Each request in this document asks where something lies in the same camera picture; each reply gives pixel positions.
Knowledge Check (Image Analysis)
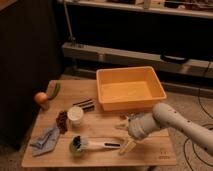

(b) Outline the small green bowl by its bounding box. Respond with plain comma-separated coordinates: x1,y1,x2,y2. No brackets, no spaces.
69,136,83,156

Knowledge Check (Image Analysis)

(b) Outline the orange peach fruit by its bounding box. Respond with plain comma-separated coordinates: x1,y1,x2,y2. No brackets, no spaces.
34,92,48,104

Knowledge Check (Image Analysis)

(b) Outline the white cup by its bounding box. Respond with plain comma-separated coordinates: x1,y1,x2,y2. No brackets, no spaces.
67,106,84,126

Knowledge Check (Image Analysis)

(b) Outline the green cucumber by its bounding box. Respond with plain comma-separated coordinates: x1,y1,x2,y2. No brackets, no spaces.
48,82,60,100

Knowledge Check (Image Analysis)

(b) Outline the dark brown grape bunch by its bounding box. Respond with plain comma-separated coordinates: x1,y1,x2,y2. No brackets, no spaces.
56,111,67,134

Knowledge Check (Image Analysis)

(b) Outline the black object on shelf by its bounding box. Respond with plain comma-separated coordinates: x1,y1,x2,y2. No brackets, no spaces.
160,55,189,64

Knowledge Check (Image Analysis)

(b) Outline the small wooden stand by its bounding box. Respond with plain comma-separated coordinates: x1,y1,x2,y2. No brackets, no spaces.
40,101,50,111

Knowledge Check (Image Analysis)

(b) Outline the orange plastic bin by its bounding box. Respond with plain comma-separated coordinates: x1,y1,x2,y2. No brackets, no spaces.
96,66,167,111

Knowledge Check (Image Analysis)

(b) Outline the black striped flat object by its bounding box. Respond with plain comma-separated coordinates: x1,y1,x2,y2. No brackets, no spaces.
74,99,95,112

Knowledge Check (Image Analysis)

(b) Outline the grey metal shelf rack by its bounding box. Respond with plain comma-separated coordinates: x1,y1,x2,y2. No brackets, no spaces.
56,0,213,96

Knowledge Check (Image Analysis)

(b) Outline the black floor cable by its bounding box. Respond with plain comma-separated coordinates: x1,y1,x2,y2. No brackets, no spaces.
182,59,213,171

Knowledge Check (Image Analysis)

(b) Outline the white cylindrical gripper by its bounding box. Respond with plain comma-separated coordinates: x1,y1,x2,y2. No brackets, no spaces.
115,113,161,155

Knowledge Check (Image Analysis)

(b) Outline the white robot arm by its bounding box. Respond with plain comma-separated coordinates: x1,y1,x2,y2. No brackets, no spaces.
117,103,213,156

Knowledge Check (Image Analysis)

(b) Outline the grey blue cloth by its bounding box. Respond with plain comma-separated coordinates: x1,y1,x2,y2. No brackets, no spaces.
30,125,60,157

